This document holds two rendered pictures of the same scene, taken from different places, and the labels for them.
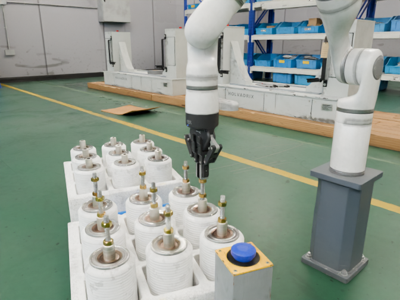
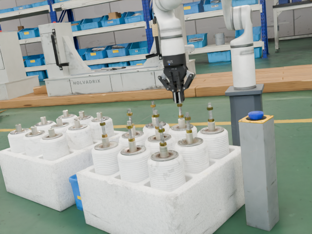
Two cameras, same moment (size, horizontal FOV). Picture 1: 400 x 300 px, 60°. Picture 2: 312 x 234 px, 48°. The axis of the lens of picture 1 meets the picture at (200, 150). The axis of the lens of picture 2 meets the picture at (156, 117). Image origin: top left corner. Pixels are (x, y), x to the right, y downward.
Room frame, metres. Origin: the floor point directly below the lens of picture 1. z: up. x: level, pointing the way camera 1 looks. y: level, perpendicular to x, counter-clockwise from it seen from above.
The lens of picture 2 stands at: (-0.22, 0.57, 0.57)
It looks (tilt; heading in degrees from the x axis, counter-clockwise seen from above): 13 degrees down; 334
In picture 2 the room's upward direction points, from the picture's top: 8 degrees counter-clockwise
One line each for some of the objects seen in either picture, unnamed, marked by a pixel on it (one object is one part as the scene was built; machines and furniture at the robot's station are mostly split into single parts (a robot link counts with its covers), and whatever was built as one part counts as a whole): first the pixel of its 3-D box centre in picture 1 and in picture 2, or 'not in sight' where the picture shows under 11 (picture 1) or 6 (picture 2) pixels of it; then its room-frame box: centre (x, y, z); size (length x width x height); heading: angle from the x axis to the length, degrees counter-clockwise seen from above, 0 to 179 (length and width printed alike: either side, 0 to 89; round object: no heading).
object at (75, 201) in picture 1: (121, 192); (67, 161); (1.23, 0.30, 0.09); 0.39 x 0.39 x 0.18; 23
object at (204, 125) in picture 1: (202, 128); (175, 66); (0.77, 0.00, 0.46); 0.08 x 0.08 x 0.09
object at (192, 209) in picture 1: (202, 209); (182, 127); (0.77, -0.01, 0.25); 0.08 x 0.08 x 0.01
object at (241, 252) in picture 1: (243, 253); (256, 116); (0.48, -0.07, 0.32); 0.04 x 0.04 x 0.02
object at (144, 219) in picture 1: (154, 218); (159, 138); (0.72, 0.11, 0.25); 0.08 x 0.08 x 0.01
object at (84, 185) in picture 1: (91, 191); (57, 159); (1.08, 0.37, 0.16); 0.10 x 0.10 x 0.18
